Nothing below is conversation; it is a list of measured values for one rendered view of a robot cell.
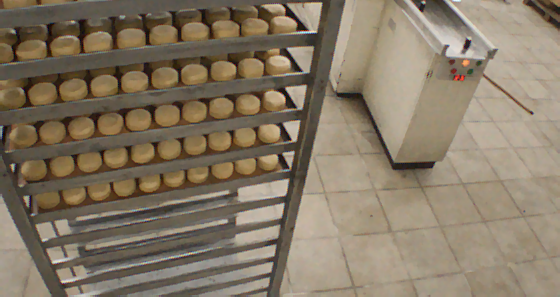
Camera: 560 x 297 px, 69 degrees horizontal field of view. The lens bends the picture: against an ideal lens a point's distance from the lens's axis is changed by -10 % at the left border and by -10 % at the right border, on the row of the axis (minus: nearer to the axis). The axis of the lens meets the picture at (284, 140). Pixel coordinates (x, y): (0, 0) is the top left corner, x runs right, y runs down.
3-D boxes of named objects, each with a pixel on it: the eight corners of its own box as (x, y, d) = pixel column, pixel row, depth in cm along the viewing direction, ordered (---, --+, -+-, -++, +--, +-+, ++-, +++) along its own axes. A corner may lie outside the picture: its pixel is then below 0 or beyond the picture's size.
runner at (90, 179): (301, 141, 104) (303, 131, 102) (306, 149, 102) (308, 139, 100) (9, 188, 82) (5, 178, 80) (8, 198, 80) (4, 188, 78)
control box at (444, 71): (435, 76, 220) (443, 52, 210) (473, 77, 224) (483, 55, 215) (438, 80, 217) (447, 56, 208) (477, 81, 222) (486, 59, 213)
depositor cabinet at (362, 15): (299, 19, 404) (313, -70, 349) (372, 23, 418) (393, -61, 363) (333, 102, 311) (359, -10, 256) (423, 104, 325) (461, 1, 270)
